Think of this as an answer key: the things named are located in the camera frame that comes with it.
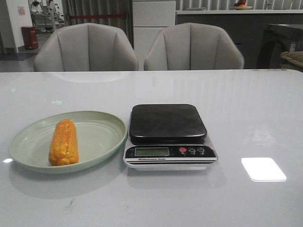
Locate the orange corn cob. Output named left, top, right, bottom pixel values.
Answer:
left=49, top=119, right=79, bottom=166

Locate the black electronic kitchen scale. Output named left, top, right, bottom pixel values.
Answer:
left=123, top=104, right=218, bottom=171

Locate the right grey upholstered chair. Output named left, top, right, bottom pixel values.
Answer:
left=144, top=23, right=244, bottom=71

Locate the grey upholstered chair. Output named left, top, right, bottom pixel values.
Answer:
left=34, top=23, right=138, bottom=72
left=144, top=23, right=244, bottom=71

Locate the left grey upholstered chair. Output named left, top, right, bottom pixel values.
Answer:
left=34, top=23, right=138, bottom=72

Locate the white cabinet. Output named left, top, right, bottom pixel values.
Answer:
left=132, top=0, right=176, bottom=70

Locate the light green plate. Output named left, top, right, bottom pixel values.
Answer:
left=9, top=111, right=127, bottom=174

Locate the dark grey counter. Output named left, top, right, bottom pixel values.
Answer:
left=175, top=9, right=303, bottom=69

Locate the fruit plate on counter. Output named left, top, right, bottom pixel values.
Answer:
left=231, top=0, right=253, bottom=10

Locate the red trash bin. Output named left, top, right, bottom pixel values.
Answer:
left=21, top=26, right=38, bottom=50

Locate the dark appliance at right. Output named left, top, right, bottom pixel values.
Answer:
left=256, top=24, right=303, bottom=69

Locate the tan cushion at right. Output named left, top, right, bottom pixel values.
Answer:
left=280, top=51, right=303, bottom=72

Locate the pink wall notice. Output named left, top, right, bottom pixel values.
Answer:
left=18, top=6, right=26, bottom=16

